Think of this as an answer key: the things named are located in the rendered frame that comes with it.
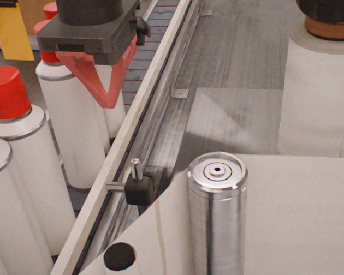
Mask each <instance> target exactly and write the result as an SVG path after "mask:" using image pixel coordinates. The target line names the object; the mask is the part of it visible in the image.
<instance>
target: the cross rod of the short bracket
mask: <svg viewBox="0 0 344 275"><path fill-rule="evenodd" d="M124 184H125V182H113V181H107V182H106V185H105V190H106V191H107V192H118V193H124Z"/></svg>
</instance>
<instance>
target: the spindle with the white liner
mask: <svg viewBox="0 0 344 275"><path fill-rule="evenodd" d="M296 4H297V6H298V8H299V9H300V10H301V12H302V13H303V14H304V15H305V19H304V20H302V21H301V22H298V23H296V24H295V25H294V26H293V28H292V29H291V30H290V32H289V46H288V57H287V61H286V71H285V79H284V91H283V96H282V105H281V120H280V128H279V136H278V144H277V147H276V155H286V156H310V157H344V0H296Z"/></svg>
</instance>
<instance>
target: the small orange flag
mask: <svg viewBox="0 0 344 275"><path fill-rule="evenodd" d="M0 45H1V49H2V52H3V53H4V57H5V59H12V60H34V56H33V52H32V48H31V45H30V43H29V39H28V35H27V32H26V27H25V25H24V23H23V19H22V15H21V11H20V9H19V5H18V0H0Z"/></svg>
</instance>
